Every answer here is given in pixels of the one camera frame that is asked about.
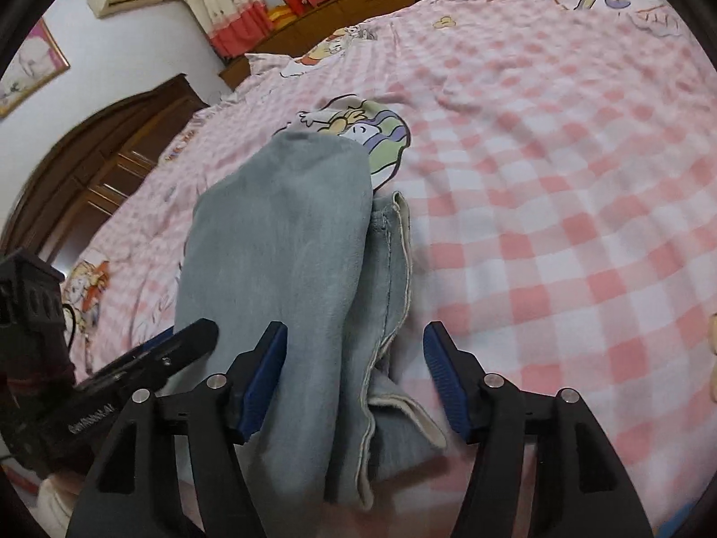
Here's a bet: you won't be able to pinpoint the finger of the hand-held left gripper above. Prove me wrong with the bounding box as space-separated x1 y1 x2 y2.
74 318 220 400

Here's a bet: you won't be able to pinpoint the black cable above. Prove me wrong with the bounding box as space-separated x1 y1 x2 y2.
61 303 80 351

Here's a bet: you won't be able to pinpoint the framed wall picture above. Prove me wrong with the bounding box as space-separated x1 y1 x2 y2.
0 18 71 120

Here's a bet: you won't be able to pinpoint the low wooden cabinet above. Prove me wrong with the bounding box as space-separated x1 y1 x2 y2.
218 0 622 91

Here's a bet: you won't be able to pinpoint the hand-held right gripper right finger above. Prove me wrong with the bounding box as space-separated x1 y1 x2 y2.
422 321 656 538

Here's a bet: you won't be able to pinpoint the red and yellow object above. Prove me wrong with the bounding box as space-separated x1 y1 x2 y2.
264 0 307 30

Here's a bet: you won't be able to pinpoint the grey-blue pants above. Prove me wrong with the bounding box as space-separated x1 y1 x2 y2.
173 133 449 516

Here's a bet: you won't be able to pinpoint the dark wooden headboard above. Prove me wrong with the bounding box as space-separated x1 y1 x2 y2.
0 74 211 270

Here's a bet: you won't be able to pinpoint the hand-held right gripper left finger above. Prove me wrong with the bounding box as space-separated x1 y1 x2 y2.
66 321 289 538

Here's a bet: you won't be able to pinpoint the pink checked printed blanket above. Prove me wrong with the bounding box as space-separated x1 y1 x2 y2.
11 0 717 538

